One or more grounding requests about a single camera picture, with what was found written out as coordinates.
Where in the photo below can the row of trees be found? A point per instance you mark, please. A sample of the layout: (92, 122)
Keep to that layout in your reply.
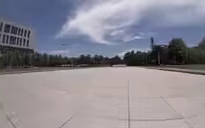
(123, 57)

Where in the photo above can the pale stone slab plaza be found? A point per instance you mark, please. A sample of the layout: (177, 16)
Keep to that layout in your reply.
(100, 96)

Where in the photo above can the tall pole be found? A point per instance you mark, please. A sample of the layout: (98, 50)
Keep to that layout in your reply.
(152, 50)

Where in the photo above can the pale stone kerb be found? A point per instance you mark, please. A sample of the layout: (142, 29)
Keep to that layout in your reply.
(190, 71)

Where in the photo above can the green lawn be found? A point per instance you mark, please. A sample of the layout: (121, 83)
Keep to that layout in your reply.
(196, 66)

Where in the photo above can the large white office building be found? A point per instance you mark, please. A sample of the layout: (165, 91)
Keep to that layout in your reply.
(8, 41)

